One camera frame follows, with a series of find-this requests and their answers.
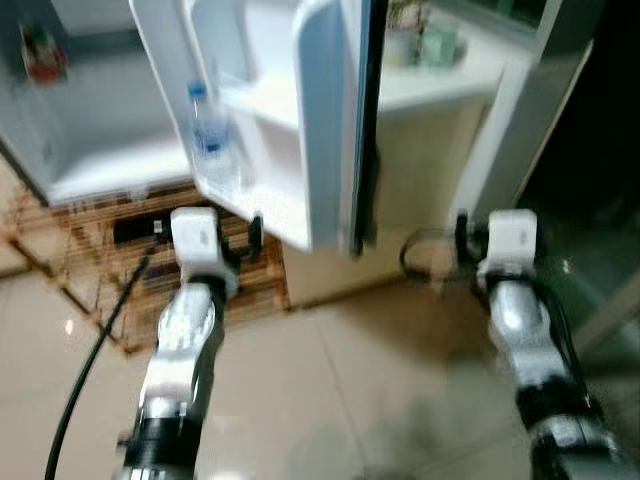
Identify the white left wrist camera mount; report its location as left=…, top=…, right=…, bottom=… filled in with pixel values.
left=168, top=206, right=243, bottom=299

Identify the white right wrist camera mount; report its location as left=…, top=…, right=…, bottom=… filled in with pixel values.
left=476, top=209, right=539, bottom=291

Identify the dark grey mini fridge door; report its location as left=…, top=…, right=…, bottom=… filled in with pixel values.
left=128, top=0, right=393, bottom=259

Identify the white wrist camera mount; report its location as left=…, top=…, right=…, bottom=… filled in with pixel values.
left=168, top=206, right=243, bottom=299
left=476, top=209, right=539, bottom=291

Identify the wooden slatted rack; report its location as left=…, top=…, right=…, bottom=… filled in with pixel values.
left=0, top=183, right=293, bottom=357

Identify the white cup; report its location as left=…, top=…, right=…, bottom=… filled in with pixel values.
left=383, top=25, right=423, bottom=69

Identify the pale green cup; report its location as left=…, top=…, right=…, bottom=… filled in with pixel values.
left=420, top=25, right=463, bottom=69

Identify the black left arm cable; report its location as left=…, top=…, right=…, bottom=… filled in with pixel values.
left=43, top=245, right=161, bottom=480

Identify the white topped side counter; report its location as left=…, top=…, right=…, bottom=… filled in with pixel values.
left=280, top=0, right=546, bottom=309

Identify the clear water bottle blue label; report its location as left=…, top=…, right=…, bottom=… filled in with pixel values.
left=186, top=80, right=239, bottom=186

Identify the white mini fridge body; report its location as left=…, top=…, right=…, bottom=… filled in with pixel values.
left=0, top=0, right=216, bottom=208

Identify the red food package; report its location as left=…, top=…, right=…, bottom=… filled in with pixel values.
left=18, top=22, right=69, bottom=87

